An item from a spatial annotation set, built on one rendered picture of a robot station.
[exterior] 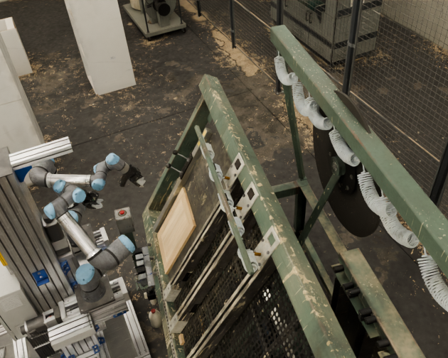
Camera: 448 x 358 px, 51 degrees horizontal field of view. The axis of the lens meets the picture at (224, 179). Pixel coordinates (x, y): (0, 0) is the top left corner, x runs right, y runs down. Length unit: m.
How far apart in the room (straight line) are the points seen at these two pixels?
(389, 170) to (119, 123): 4.66
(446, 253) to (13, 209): 2.10
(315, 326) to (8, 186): 1.66
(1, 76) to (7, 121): 0.49
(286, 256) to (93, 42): 5.05
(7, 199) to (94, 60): 4.21
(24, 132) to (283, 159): 2.80
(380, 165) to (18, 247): 2.00
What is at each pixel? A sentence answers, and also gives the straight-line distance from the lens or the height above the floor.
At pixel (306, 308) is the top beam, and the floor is 1.94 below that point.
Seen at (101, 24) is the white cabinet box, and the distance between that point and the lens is 6.53.
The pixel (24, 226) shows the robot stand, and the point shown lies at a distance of 2.84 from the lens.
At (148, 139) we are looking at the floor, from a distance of 5.90.
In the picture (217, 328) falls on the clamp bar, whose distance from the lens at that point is 2.53.
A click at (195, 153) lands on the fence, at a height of 1.56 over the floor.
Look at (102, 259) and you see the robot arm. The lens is 2.60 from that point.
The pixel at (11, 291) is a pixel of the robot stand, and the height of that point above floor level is 1.23.
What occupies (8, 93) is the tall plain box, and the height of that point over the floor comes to 1.18.
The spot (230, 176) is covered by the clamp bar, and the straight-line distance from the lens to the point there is 2.51.
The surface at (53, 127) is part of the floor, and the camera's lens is 6.55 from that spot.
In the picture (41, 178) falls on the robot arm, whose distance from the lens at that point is 3.11.
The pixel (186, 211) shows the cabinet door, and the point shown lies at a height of 1.28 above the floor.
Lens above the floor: 3.56
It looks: 43 degrees down
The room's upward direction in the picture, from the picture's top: 5 degrees counter-clockwise
